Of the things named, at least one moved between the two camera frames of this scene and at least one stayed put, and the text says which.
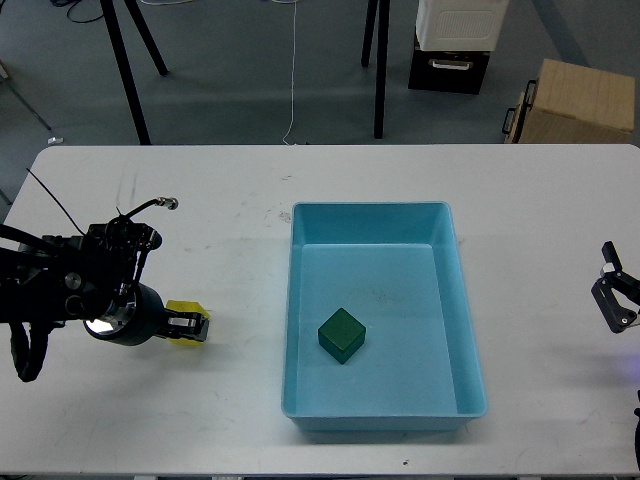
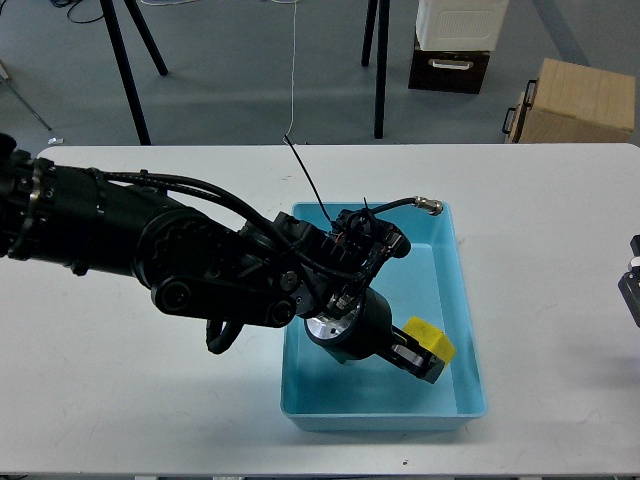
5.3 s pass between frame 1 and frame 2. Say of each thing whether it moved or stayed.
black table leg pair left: stayed
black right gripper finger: moved
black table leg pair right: stayed
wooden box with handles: stayed
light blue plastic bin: stayed
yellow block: moved
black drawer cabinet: stayed
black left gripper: moved
